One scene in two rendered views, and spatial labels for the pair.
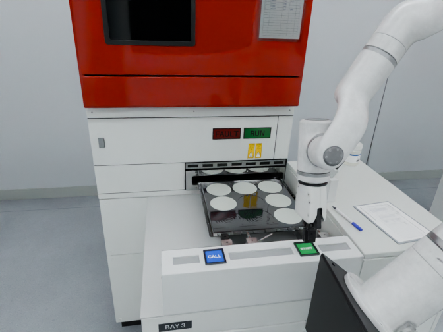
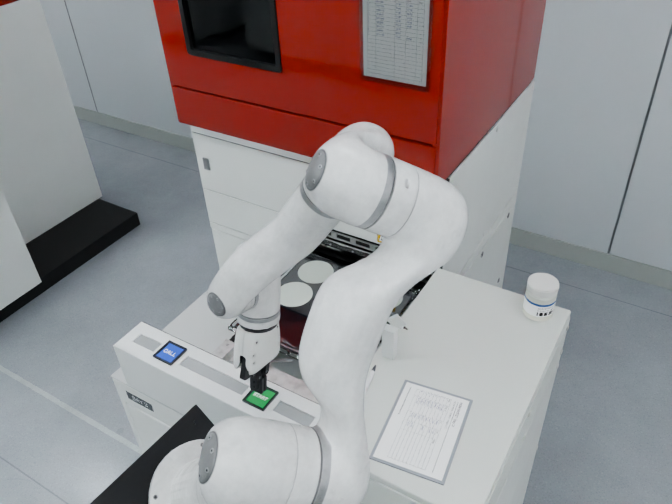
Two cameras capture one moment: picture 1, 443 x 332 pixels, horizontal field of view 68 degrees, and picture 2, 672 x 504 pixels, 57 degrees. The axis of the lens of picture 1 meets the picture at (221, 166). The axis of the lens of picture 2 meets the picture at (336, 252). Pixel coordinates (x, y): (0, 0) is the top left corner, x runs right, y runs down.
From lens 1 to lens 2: 110 cm
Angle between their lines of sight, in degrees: 39
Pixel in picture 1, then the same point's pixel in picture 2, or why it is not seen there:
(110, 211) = (223, 246)
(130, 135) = (234, 164)
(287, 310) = not seen: hidden behind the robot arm
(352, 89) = (271, 229)
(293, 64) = (421, 125)
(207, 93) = (303, 138)
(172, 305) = (130, 380)
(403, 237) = (391, 455)
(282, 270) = (217, 404)
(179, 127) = (286, 170)
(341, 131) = (221, 279)
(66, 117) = not seen: hidden behind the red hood
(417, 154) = not seen: outside the picture
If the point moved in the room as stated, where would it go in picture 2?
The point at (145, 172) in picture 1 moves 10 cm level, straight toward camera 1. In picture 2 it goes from (253, 214) to (235, 231)
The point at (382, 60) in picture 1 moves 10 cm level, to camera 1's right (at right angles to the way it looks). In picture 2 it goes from (301, 205) to (349, 228)
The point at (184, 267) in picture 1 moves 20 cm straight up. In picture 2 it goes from (135, 349) to (113, 283)
